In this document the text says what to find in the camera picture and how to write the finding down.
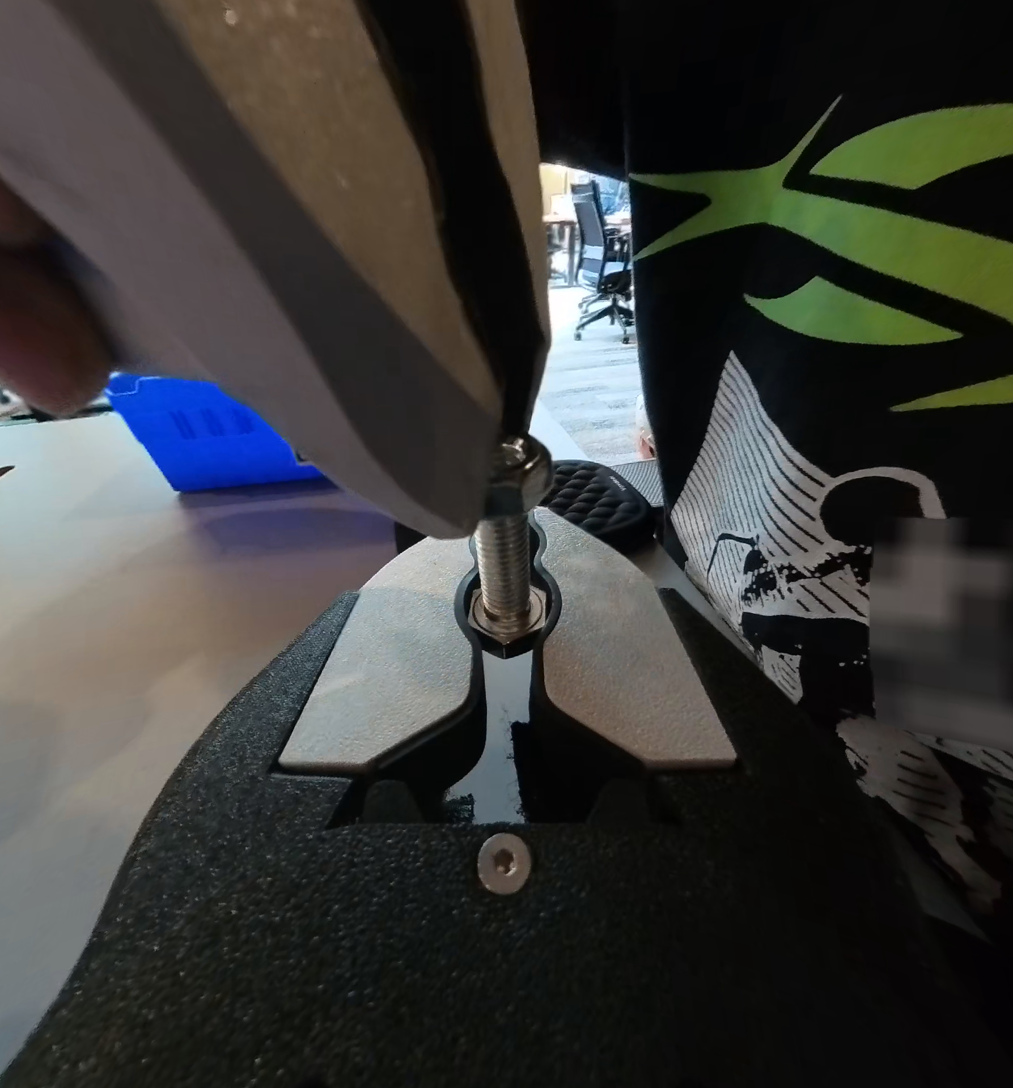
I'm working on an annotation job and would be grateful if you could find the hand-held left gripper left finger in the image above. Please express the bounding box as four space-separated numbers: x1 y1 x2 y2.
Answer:
278 529 487 776

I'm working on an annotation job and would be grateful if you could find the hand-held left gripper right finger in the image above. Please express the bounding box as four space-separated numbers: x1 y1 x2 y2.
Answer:
532 507 739 773

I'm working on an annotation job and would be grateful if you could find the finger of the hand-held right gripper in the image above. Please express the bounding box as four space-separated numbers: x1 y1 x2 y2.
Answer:
421 0 556 436
0 0 509 540

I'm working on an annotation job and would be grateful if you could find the black textured pad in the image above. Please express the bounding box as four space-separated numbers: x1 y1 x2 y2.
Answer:
549 459 667 549

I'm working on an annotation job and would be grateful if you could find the steel hex bolt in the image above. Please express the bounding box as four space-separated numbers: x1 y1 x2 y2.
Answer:
472 432 556 622

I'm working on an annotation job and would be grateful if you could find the black office chair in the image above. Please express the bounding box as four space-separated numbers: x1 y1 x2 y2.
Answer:
570 178 637 343

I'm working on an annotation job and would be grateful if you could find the person's right hand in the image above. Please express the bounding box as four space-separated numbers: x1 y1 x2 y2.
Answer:
0 140 118 419

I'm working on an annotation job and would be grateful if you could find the steel hex nut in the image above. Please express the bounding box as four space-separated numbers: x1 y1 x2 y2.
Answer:
465 586 560 657

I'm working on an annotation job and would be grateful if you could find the blue plastic bin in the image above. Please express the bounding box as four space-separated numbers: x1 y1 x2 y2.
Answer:
105 371 330 494

